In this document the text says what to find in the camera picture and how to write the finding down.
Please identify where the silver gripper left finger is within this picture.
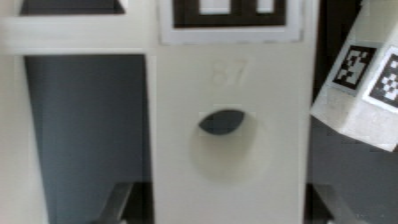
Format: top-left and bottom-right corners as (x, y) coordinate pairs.
(90, 182), (154, 224)

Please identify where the white chair back piece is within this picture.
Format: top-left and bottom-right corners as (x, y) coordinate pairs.
(0, 0), (319, 224)

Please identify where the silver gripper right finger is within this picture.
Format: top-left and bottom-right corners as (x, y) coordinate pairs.
(303, 184), (355, 224)

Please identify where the white chair leg block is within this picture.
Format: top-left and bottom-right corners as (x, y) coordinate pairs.
(310, 0), (398, 152)

